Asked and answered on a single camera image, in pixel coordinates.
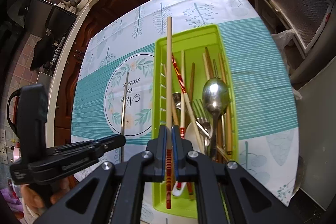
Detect large metal spoon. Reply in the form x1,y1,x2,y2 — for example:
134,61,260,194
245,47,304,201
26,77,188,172
202,78,229,161

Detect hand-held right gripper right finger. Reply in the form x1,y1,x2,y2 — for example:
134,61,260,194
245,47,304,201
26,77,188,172
172,126,302,224

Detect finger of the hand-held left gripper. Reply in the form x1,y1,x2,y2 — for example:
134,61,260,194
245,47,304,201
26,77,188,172
28,147,106,178
49,134,126,155

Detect black handled red container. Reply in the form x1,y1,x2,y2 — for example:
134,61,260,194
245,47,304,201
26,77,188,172
7,89,23,140

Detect small metal spoon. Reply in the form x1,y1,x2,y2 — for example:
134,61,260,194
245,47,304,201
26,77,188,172
172,93,183,126

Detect dark brown wooden chopstick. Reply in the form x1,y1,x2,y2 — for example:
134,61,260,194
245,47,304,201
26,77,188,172
188,62,196,101

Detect black range hood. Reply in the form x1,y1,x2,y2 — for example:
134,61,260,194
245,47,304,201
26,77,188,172
25,0,79,38

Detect purple cloth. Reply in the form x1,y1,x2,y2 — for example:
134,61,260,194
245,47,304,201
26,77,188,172
0,187,23,211

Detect grey refrigerator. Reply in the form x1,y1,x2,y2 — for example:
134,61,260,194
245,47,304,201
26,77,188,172
290,11,336,214

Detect cream chopstick long red stripes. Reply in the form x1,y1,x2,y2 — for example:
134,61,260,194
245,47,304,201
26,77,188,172
172,55,205,155

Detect thin metal chopstick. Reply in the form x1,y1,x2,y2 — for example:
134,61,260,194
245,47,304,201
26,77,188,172
120,72,130,163

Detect green plastic utensil tray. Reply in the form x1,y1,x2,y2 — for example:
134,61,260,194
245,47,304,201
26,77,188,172
152,24,240,219

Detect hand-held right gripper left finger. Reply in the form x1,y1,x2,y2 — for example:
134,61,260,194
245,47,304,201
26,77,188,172
34,126,167,224

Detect black wok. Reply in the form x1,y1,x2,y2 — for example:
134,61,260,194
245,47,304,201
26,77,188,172
30,35,61,71

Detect person's left hand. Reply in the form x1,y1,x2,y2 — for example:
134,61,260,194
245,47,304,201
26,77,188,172
21,179,72,216

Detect printed tablecloth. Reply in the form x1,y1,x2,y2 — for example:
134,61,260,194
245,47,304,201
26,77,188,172
70,0,300,224

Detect cream chopstick red-striped end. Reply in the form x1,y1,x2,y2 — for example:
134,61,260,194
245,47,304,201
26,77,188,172
165,17,174,210
180,50,185,139

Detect white plastic bag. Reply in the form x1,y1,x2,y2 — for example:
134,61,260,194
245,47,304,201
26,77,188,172
272,30,296,56

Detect tan chopstick patterned end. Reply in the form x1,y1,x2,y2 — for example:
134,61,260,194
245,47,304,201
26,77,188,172
202,53,212,81

